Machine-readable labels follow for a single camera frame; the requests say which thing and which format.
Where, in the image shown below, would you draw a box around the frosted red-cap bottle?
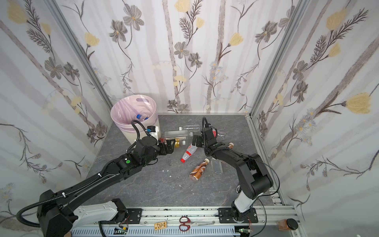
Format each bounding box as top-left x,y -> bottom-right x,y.
181,145 -> 197,163

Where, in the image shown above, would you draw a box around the yellow red label bottle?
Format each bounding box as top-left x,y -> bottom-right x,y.
174,138 -> 186,148

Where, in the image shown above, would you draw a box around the clear green-cap bottle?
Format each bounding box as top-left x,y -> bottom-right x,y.
212,159 -> 223,174

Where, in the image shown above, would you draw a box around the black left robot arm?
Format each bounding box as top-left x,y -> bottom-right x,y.
37,137 -> 175,237

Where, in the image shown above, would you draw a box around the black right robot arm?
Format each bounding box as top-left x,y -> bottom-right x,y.
192,127 -> 273,221

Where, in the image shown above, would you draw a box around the cream waste bin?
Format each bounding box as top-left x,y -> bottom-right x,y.
110,94 -> 161,145

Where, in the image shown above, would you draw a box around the clear ribbed white-cap bottle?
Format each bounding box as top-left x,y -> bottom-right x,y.
179,124 -> 200,132

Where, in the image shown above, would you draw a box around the brown coffee drink bottle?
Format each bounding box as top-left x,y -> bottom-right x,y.
189,159 -> 210,181

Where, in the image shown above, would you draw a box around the small yellow tag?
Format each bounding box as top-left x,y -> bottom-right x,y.
154,221 -> 167,231

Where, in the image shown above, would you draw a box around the amber jar black lid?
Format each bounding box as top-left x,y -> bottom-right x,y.
277,218 -> 299,232

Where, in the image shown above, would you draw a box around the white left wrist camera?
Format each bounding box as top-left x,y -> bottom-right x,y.
147,125 -> 160,140

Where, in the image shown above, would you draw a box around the red handled scissors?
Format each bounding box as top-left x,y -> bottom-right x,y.
179,216 -> 215,232

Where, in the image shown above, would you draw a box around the black corrugated cable conduit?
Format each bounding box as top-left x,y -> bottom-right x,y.
16,174 -> 101,228

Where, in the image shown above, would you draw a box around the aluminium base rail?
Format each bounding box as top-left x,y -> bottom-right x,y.
71,204 -> 305,237

